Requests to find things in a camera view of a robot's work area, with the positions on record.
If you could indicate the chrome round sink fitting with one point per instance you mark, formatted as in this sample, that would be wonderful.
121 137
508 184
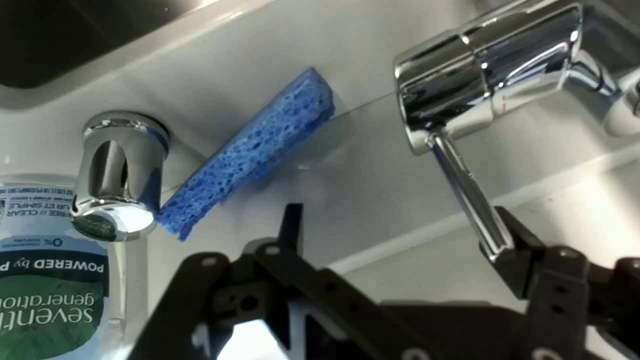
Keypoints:
119 184

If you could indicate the stainless steel sink basin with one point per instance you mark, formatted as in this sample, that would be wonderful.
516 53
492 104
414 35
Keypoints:
44 39

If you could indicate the chrome gooseneck faucet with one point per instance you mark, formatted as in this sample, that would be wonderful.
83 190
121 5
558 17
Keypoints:
515 54

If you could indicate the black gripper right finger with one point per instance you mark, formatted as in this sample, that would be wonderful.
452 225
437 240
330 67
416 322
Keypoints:
566 294

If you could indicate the dish soap bottle green cap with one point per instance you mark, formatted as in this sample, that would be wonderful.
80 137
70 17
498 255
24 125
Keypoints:
63 294

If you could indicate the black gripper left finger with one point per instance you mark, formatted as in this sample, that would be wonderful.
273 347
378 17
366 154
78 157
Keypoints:
313 315

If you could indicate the chrome faucet lever handle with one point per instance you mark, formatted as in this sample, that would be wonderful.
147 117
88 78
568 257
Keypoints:
495 237

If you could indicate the blue sponge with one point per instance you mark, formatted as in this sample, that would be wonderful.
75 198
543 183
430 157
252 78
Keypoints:
283 125

